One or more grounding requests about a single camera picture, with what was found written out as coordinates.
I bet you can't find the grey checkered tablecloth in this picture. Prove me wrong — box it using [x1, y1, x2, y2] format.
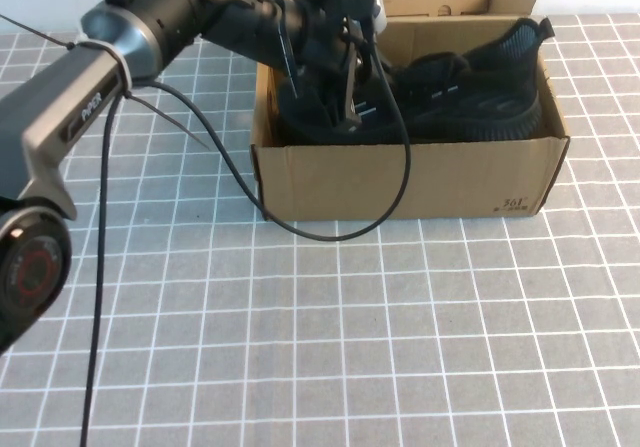
[0, 14, 640, 447]

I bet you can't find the black zip tie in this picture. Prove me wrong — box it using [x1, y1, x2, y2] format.
[124, 84, 211, 153]
[0, 13, 84, 53]

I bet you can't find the black cable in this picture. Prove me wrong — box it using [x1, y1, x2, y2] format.
[79, 31, 412, 447]

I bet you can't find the brown cardboard shoe box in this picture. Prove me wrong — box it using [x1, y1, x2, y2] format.
[249, 0, 571, 223]

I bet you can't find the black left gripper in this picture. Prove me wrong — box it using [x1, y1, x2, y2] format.
[259, 0, 379, 134]

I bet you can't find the black sneaker with white tongue tag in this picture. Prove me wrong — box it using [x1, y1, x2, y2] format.
[276, 74, 346, 141]

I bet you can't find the black knit sneaker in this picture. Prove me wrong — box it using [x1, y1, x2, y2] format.
[319, 15, 555, 144]

